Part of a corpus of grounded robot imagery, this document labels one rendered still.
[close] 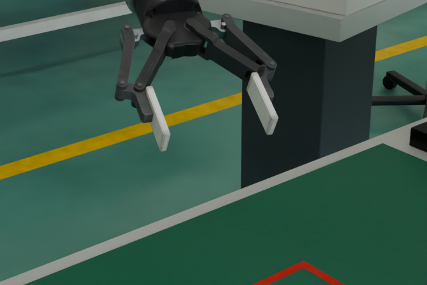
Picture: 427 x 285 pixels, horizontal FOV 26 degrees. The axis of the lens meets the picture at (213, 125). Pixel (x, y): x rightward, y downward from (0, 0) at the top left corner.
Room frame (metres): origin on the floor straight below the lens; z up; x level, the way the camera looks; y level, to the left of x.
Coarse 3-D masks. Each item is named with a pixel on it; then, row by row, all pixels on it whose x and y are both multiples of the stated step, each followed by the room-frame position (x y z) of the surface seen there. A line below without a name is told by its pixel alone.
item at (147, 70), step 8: (168, 24) 1.03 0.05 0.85; (160, 32) 1.02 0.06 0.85; (168, 32) 1.02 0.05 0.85; (160, 40) 1.01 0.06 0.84; (168, 40) 1.02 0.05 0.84; (160, 48) 1.00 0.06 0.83; (152, 56) 0.99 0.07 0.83; (160, 56) 0.99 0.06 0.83; (152, 64) 0.98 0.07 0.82; (160, 64) 1.01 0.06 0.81; (144, 72) 0.97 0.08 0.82; (152, 72) 0.97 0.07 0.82; (136, 80) 0.95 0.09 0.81; (144, 80) 0.96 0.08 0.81; (152, 80) 0.99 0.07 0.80; (136, 88) 0.94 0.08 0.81; (144, 88) 0.95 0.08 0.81
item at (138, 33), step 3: (135, 30) 1.03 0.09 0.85; (138, 30) 1.03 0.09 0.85; (141, 30) 1.03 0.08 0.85; (135, 33) 1.02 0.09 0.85; (138, 33) 1.03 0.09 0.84; (141, 33) 1.03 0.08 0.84; (120, 36) 1.03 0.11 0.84; (135, 36) 1.02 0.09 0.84; (138, 36) 1.02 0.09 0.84; (141, 36) 1.03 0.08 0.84; (144, 36) 1.03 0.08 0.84; (147, 36) 1.03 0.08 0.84; (135, 39) 1.02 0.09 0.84; (138, 39) 1.02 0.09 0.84; (141, 39) 1.03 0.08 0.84; (150, 39) 1.04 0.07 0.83; (123, 42) 1.02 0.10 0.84; (135, 42) 1.02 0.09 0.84; (138, 42) 1.02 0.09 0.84; (123, 45) 1.02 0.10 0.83; (135, 45) 1.02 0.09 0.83; (138, 45) 1.02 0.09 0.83
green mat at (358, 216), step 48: (384, 144) 0.92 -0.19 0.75; (288, 192) 0.81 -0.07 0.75; (336, 192) 0.81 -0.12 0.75; (384, 192) 0.81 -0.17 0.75; (144, 240) 0.72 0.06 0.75; (192, 240) 0.72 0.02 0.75; (240, 240) 0.72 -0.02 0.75; (288, 240) 0.72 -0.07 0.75; (336, 240) 0.72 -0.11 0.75; (384, 240) 0.72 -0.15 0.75
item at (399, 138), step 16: (400, 128) 0.97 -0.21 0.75; (368, 144) 0.93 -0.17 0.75; (400, 144) 0.93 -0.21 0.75; (320, 160) 0.89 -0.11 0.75; (336, 160) 0.89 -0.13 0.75; (288, 176) 0.85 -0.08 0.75; (240, 192) 0.81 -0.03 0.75; (256, 192) 0.81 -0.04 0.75; (192, 208) 0.78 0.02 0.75; (208, 208) 0.78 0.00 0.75; (160, 224) 0.75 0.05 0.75; (176, 224) 0.75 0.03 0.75; (112, 240) 0.72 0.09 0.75; (128, 240) 0.72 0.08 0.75; (80, 256) 0.69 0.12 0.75; (32, 272) 0.67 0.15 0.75; (48, 272) 0.67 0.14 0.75
